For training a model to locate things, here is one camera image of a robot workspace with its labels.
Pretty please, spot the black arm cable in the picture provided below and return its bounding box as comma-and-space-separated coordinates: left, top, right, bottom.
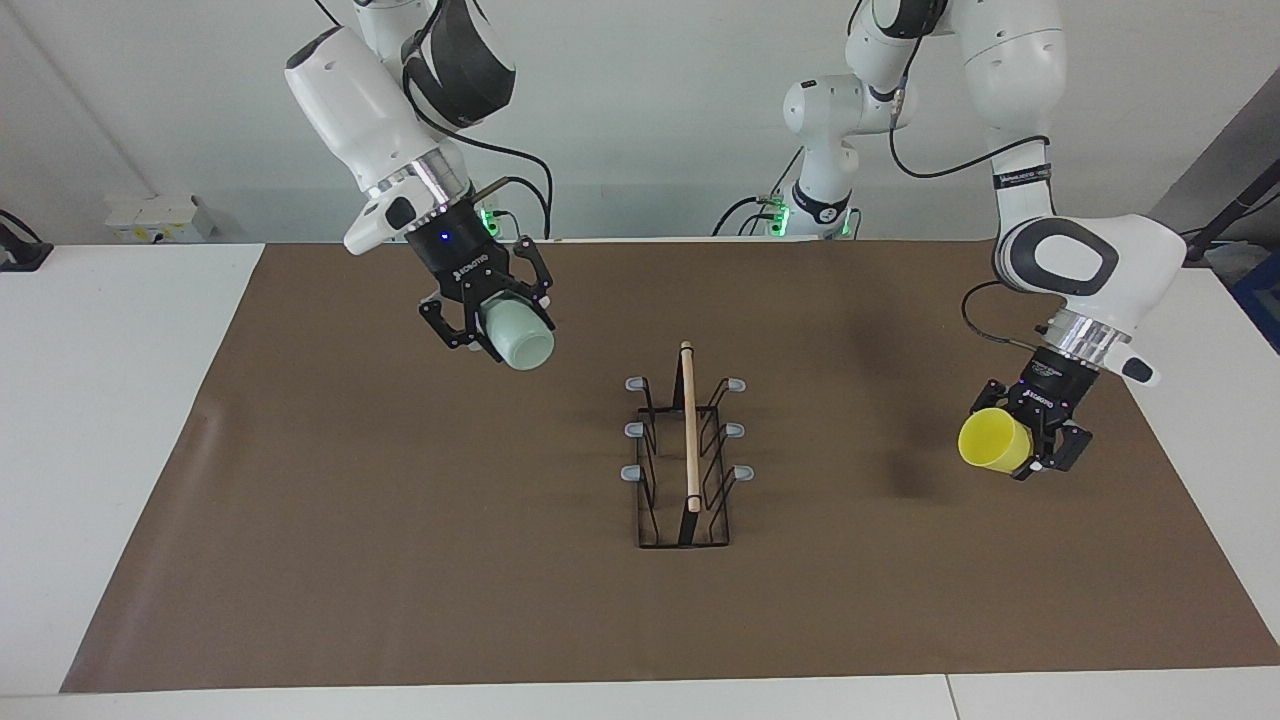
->
888, 0, 1053, 353
315, 0, 557, 241

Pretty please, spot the yellow plastic cup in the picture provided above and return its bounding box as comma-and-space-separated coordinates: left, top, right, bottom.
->
958, 407, 1034, 473

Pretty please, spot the white power strip box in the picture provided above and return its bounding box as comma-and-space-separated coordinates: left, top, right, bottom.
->
105, 194, 217, 244

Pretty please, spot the light green plastic cup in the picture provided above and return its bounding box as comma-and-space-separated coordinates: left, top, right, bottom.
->
478, 293, 556, 372

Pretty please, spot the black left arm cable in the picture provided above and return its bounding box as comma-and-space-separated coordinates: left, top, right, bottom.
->
888, 0, 1053, 353

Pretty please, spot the black table clamp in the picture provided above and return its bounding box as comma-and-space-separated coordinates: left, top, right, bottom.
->
0, 208, 53, 273

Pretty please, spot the black tripod stand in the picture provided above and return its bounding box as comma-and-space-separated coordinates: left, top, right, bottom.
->
1180, 158, 1280, 267

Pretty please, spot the brown table mat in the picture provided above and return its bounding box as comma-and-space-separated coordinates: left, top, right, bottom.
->
60, 238, 1280, 694

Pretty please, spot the blue box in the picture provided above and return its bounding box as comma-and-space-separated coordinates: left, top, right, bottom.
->
1228, 250, 1280, 353

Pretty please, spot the black base cable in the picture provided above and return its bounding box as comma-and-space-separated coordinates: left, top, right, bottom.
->
712, 150, 806, 238

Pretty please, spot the grey plastic bag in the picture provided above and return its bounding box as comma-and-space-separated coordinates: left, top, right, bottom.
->
1205, 240, 1266, 287

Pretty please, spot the black wire cup rack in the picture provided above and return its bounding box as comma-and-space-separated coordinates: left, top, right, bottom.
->
620, 340, 756, 549

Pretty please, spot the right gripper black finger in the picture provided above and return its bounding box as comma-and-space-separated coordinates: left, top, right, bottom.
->
510, 237, 557, 331
418, 292, 501, 363

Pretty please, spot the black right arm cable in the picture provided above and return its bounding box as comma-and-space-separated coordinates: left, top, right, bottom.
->
315, 0, 557, 241

